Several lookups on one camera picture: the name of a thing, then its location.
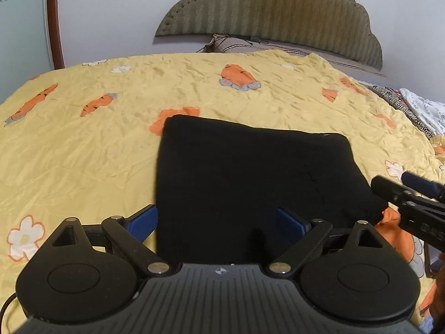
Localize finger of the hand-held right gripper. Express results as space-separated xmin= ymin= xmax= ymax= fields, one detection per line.
xmin=401 ymin=171 xmax=445 ymax=203
xmin=370 ymin=175 xmax=445 ymax=250

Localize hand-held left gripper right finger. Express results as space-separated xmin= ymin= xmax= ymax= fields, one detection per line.
xmin=266 ymin=207 xmax=387 ymax=277

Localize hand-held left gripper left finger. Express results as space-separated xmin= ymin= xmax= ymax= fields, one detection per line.
xmin=47 ymin=205 xmax=171 ymax=276

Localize black pants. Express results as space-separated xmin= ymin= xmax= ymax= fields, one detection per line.
xmin=156 ymin=114 xmax=389 ymax=266

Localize zebra striped cloth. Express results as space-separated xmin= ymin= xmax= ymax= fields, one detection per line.
xmin=369 ymin=84 xmax=437 ymax=140

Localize yellow carrot print blanket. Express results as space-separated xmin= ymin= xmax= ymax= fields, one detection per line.
xmin=0 ymin=49 xmax=445 ymax=328

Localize taupe striped pillow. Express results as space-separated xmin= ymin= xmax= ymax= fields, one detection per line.
xmin=200 ymin=33 xmax=387 ymax=77

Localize green padded headboard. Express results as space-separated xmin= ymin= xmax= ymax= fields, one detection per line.
xmin=155 ymin=0 xmax=384 ymax=70

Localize thin black cable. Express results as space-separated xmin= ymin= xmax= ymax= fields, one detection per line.
xmin=0 ymin=292 xmax=19 ymax=326

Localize brown wooden frame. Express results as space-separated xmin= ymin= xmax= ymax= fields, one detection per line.
xmin=46 ymin=0 xmax=66 ymax=71

